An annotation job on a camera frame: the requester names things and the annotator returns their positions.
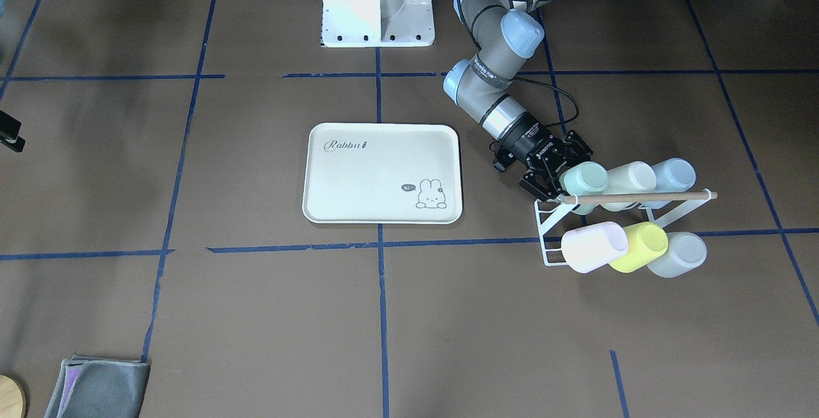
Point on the cream rabbit tray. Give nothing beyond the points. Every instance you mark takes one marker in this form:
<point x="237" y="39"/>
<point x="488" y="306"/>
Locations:
<point x="382" y="173"/>

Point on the wooden mug tree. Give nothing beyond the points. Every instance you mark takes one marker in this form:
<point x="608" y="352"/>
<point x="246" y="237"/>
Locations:
<point x="14" y="402"/>

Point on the green cup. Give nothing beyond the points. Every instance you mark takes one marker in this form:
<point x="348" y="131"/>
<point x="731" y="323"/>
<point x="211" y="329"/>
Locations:
<point x="586" y="178"/>

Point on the white cup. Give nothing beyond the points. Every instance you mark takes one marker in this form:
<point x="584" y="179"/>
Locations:
<point x="632" y="178"/>

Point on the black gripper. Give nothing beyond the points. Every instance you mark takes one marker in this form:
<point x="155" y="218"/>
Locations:
<point x="526" y="141"/>

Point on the blue cup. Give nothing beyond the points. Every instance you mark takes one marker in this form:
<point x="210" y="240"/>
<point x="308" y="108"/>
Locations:
<point x="673" y="175"/>

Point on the folded grey cloth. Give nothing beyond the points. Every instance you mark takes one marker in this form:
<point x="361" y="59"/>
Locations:
<point x="99" y="387"/>

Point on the grey cup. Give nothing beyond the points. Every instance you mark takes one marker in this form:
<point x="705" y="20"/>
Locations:
<point x="685" y="252"/>

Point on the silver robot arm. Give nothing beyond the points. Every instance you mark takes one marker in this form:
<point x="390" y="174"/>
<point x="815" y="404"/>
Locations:
<point x="506" y="36"/>

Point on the yellow cup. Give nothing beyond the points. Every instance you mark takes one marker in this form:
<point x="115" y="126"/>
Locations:
<point x="646" y="241"/>

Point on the pink cup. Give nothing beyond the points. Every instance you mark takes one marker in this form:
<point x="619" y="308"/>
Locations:
<point x="591" y="247"/>

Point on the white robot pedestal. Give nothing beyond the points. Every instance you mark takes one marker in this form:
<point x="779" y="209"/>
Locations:
<point x="377" y="23"/>

